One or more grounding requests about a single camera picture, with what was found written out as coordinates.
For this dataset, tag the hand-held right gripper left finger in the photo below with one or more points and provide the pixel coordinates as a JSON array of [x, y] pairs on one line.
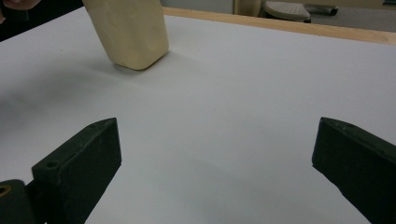
[[77, 168]]

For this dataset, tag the grey chair base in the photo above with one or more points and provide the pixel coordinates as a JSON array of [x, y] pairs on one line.
[[286, 11]]

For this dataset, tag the beige square cup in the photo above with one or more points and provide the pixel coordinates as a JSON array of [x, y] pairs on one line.
[[130, 34]]

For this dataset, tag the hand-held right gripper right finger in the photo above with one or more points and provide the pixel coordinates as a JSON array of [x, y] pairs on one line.
[[358, 161]]

